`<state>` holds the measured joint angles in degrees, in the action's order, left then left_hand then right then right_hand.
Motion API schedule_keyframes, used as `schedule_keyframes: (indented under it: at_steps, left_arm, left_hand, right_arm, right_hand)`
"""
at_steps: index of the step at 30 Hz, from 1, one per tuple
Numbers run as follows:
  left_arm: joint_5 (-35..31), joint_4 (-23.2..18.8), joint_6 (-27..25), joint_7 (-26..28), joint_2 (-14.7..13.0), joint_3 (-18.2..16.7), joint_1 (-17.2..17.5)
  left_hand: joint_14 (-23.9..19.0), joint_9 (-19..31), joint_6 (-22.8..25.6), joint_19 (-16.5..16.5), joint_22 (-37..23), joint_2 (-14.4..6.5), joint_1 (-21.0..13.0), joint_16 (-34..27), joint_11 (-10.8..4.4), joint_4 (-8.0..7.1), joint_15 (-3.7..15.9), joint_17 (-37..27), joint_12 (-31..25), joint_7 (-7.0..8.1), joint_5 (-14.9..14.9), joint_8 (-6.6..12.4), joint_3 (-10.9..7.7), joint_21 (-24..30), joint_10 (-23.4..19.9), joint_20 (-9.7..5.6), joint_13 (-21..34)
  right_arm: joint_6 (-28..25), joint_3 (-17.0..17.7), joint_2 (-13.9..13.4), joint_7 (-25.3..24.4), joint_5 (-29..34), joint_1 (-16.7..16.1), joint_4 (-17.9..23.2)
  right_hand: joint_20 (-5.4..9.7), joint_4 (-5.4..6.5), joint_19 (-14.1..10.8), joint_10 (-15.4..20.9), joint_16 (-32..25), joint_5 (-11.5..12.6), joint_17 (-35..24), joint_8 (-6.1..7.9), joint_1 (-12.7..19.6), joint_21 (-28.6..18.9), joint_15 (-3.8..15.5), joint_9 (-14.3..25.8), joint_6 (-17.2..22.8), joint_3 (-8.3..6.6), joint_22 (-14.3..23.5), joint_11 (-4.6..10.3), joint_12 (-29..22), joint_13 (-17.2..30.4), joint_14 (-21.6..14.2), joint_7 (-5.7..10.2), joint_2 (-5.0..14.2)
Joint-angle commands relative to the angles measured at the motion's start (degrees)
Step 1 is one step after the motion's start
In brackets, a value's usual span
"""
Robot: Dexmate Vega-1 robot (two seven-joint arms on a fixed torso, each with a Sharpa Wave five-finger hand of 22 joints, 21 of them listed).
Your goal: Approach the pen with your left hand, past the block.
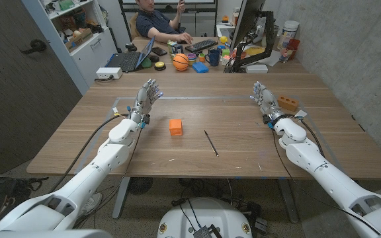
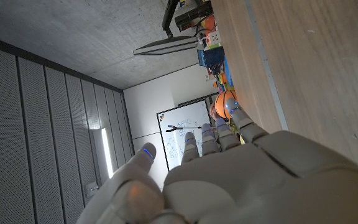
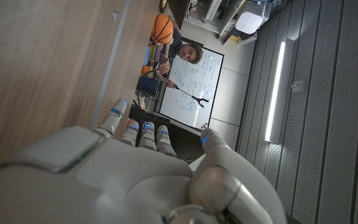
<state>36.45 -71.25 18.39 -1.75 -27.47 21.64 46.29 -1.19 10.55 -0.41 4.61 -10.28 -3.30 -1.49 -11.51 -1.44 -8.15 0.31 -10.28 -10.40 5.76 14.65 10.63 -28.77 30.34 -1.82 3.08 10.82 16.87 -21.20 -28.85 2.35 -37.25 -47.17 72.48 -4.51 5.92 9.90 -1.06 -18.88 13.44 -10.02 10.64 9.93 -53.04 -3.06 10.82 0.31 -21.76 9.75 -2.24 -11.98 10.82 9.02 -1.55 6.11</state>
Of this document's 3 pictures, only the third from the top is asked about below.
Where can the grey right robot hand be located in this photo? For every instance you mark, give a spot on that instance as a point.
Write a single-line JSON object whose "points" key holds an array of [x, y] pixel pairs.
{"points": [[110, 183]]}

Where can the white shelf cabinet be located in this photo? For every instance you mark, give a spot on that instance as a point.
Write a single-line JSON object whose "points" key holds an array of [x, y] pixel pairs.
{"points": [[204, 12]]}

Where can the long ceiling light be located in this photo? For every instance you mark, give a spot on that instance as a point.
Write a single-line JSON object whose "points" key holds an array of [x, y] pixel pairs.
{"points": [[275, 93]]}

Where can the white rounded device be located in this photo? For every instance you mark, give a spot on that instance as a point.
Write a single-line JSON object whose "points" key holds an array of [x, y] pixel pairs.
{"points": [[249, 21]]}

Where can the whiteboard with black frame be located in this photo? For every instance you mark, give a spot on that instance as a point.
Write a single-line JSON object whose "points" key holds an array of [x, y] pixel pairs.
{"points": [[210, 71]]}

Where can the orange toy basketball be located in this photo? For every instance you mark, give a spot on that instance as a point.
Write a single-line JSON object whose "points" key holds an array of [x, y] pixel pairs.
{"points": [[162, 28]]}

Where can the black computer monitor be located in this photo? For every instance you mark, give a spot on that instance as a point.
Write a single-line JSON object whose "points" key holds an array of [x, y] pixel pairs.
{"points": [[183, 141]]}

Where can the black reacher grabber tool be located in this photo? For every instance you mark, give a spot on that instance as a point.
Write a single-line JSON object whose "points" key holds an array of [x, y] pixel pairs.
{"points": [[185, 92]]}

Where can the grey tape strip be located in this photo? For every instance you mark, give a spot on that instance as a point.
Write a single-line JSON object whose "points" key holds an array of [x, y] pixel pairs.
{"points": [[110, 62]]}

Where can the person in dark shirt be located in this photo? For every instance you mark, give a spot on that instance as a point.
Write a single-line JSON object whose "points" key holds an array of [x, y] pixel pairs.
{"points": [[191, 53]]}

